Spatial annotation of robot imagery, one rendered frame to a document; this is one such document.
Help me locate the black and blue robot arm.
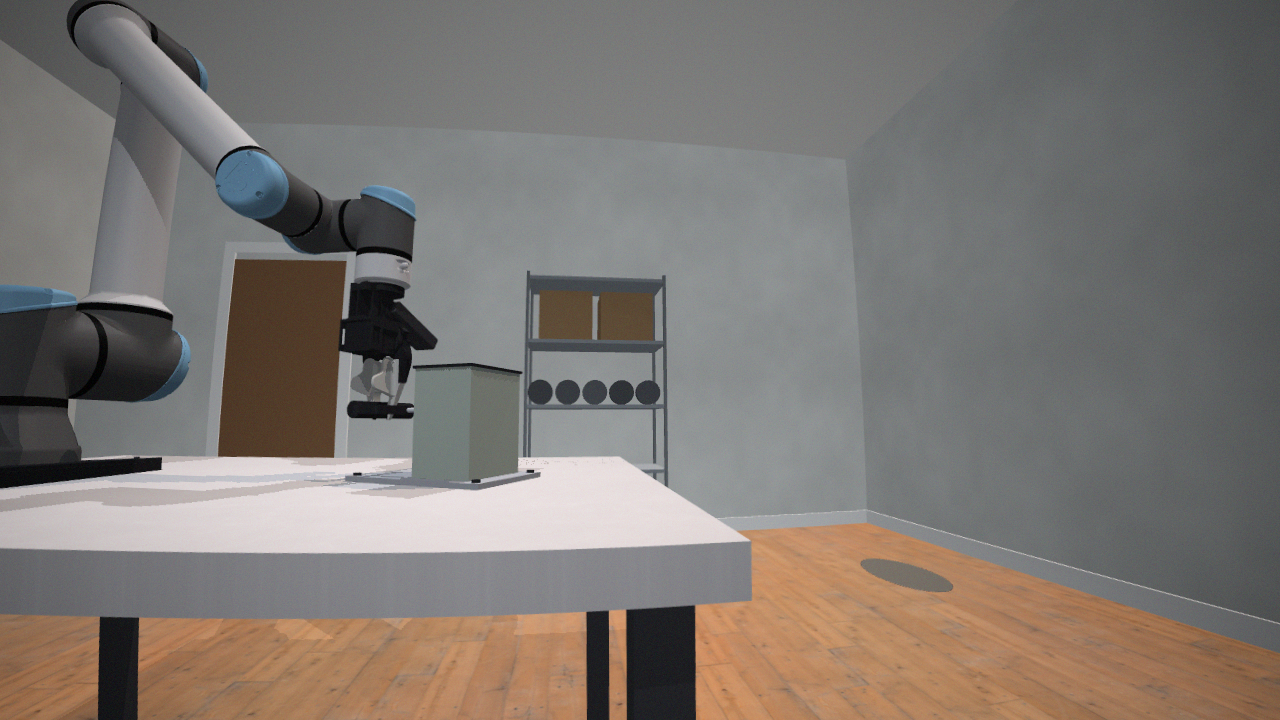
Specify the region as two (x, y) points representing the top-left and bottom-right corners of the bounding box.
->
(0, 0), (416, 466)

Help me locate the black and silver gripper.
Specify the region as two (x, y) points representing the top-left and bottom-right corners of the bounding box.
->
(338, 281), (412, 405)

